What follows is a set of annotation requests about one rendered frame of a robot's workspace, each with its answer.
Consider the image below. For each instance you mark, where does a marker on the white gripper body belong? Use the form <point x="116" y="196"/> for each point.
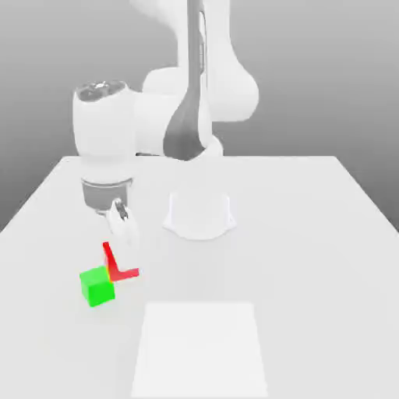
<point x="123" y="230"/>

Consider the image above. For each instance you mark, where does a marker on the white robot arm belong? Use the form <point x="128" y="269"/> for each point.
<point x="106" y="131"/>

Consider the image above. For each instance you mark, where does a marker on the small green cube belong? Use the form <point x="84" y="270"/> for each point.
<point x="97" y="288"/>

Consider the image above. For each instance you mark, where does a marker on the small red cube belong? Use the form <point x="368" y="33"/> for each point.
<point x="117" y="274"/>

